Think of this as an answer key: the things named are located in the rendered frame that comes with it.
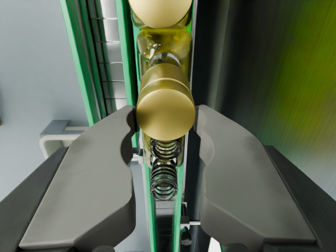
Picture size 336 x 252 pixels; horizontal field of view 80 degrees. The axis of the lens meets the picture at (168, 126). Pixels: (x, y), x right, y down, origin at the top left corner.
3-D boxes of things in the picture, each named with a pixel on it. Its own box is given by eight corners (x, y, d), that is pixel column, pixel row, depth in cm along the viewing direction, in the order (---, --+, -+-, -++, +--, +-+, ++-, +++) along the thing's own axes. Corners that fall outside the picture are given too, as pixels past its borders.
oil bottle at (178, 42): (178, 50, 38) (192, 96, 20) (149, 50, 38) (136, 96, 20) (179, 17, 35) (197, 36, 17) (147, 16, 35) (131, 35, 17)
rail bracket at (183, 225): (199, 202, 63) (207, 246, 52) (177, 202, 63) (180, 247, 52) (200, 193, 61) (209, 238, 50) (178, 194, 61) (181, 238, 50)
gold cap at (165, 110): (187, 108, 16) (195, 142, 12) (142, 109, 16) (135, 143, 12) (190, 63, 14) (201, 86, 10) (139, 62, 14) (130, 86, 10)
